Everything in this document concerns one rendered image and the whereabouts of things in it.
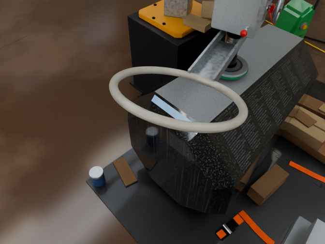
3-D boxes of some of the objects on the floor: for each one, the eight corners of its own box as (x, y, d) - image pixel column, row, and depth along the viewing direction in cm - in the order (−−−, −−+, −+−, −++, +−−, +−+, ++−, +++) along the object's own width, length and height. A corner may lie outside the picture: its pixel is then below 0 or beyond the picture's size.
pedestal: (129, 83, 289) (121, 15, 234) (175, 57, 319) (177, -9, 263) (174, 118, 257) (178, 49, 202) (220, 85, 287) (234, 17, 231)
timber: (259, 206, 200) (264, 198, 191) (246, 194, 206) (250, 186, 197) (284, 182, 212) (289, 174, 203) (271, 171, 219) (275, 163, 210)
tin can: (108, 179, 214) (105, 170, 204) (99, 189, 209) (96, 180, 199) (98, 173, 218) (96, 163, 208) (89, 182, 212) (86, 173, 203)
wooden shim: (112, 162, 224) (112, 161, 223) (124, 157, 227) (124, 156, 226) (125, 187, 210) (125, 186, 209) (137, 181, 213) (137, 180, 212)
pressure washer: (282, 40, 341) (310, -38, 276) (304, 55, 321) (340, -25, 256) (259, 48, 330) (283, -31, 265) (281, 64, 310) (312, -17, 245)
